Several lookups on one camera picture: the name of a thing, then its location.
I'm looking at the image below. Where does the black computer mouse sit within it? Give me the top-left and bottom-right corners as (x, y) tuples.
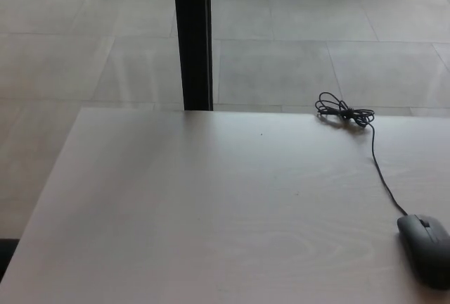
(397, 213), (450, 291)

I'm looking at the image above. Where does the black vertical post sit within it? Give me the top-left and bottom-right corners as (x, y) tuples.
(172, 0), (214, 112)

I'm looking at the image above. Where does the black mouse cable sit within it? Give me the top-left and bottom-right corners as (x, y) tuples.
(315, 91), (409, 216)

